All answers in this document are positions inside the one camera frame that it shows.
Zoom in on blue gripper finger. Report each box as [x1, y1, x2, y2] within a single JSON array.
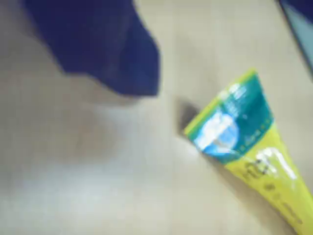
[[23, 0, 161, 97], [278, 0, 313, 83]]

